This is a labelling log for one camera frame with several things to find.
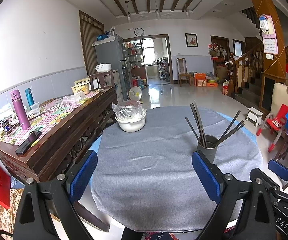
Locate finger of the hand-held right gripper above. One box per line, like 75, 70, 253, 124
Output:
268, 159, 288, 181
249, 168, 282, 193

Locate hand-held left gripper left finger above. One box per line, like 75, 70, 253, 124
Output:
12, 149, 99, 240

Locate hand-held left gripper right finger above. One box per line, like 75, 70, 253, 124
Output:
191, 150, 277, 240

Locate grey metal utensil cup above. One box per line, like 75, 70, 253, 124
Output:
197, 134, 219, 164

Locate bunch of dark chopsticks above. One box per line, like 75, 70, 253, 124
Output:
185, 100, 245, 148

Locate light blue table cover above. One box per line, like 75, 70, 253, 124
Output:
91, 112, 257, 153

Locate dark carved wooden sideboard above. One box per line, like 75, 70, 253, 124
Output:
0, 85, 119, 183

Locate red child chair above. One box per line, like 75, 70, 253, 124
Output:
256, 104, 288, 153

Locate grey table cloth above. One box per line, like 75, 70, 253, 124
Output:
91, 106, 264, 233

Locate small white stool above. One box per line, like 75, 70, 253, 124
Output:
246, 107, 264, 127

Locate black smartphone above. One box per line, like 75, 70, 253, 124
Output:
15, 131, 43, 155

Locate cream armchair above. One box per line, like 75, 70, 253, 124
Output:
269, 82, 288, 120

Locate checkered sideboard cover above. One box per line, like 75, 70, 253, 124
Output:
0, 90, 107, 147

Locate crumpled clear plastic bag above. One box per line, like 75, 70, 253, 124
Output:
62, 91, 86, 103

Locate pot in clear plastic bag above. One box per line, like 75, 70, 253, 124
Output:
112, 100, 144, 121

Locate clear plastic cup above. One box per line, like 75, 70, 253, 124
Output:
30, 102, 41, 116

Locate yellow floral bowl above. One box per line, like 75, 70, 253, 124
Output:
71, 82, 91, 95

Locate small dark jar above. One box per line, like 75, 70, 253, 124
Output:
1, 119, 13, 133

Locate purple thermos bottle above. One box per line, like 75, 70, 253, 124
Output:
10, 89, 31, 130

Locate orange cardboard box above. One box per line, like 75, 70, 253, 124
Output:
194, 72, 219, 87

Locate teal bottle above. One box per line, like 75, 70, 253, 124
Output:
25, 88, 35, 109

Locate dark wooden chair back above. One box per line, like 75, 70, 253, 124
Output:
89, 71, 115, 90

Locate white cabinet with blue print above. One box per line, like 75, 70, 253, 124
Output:
106, 70, 123, 103

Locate round white fan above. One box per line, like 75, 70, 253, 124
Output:
129, 87, 142, 103

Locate white rice cooker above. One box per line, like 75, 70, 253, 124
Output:
95, 63, 112, 73

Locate wooden stair railing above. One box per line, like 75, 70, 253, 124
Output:
229, 41, 264, 98

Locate tall wooden chair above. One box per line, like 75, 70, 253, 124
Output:
176, 58, 192, 87

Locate grey refrigerator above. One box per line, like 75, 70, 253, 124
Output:
94, 34, 132, 103

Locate kitchen shelf with jars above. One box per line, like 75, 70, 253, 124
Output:
123, 40, 144, 80

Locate brown curtain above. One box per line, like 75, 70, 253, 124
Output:
79, 10, 105, 74

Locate pink wall calendar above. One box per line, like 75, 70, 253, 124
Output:
258, 15, 279, 55

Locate framed wall picture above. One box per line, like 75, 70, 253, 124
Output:
185, 33, 199, 47

